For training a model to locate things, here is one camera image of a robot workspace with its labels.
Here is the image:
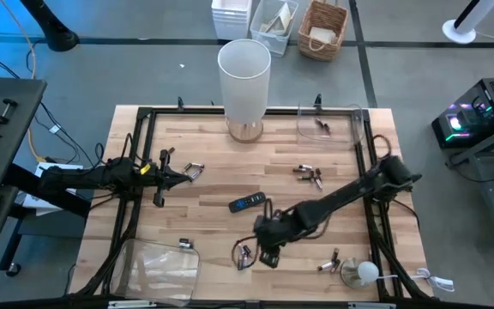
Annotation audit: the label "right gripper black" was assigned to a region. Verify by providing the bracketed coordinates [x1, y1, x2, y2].
[253, 209, 295, 270]

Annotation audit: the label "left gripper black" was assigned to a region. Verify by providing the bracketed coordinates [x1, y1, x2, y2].
[146, 148, 193, 208]

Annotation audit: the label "black remote control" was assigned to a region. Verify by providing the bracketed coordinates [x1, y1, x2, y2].
[228, 191, 268, 215]

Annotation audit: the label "brass base bulb lamp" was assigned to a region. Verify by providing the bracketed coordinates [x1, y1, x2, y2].
[340, 257, 381, 290]

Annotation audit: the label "clear plastic bin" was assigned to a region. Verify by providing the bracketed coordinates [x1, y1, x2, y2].
[296, 101, 365, 150]
[109, 238, 202, 307]

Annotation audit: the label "white shade wooden table lamp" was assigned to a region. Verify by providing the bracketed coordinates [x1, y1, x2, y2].
[217, 38, 272, 144]

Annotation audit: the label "black desk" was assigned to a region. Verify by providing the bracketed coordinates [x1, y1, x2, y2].
[0, 76, 48, 190]

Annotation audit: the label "clear storage box with papers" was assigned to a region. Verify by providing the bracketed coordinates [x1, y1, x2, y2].
[249, 0, 300, 58]

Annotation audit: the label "stacked white plastic bins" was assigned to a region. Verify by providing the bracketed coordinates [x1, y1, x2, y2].
[210, 0, 253, 41]

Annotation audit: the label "wicker basket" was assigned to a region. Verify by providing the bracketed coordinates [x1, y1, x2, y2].
[297, 0, 351, 63]

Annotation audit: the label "black side table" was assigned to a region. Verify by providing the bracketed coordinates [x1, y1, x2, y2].
[445, 122, 494, 238]

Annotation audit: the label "computer case with coloured lights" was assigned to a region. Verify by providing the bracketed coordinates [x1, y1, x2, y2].
[431, 76, 494, 149]

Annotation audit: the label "black pole white round base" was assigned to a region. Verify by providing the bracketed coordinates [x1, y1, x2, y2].
[441, 0, 494, 45]

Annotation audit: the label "silver bracket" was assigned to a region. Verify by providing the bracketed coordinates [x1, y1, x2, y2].
[348, 302, 396, 309]
[108, 300, 157, 309]

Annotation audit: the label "white power cable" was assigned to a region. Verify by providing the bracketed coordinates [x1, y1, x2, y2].
[375, 267, 456, 294]

